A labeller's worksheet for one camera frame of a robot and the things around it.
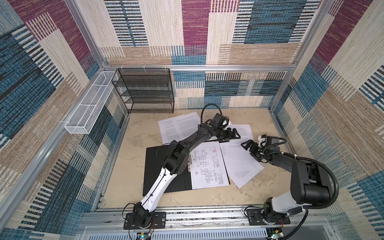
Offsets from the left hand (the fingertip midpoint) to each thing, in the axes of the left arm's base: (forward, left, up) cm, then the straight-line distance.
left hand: (237, 137), depth 93 cm
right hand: (-5, -5, -6) cm, 9 cm away
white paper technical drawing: (-14, +18, -10) cm, 25 cm away
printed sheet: (+10, -10, -11) cm, 18 cm away
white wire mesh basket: (-6, +79, +23) cm, 82 cm away
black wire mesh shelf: (+37, +61, +9) cm, 71 cm away
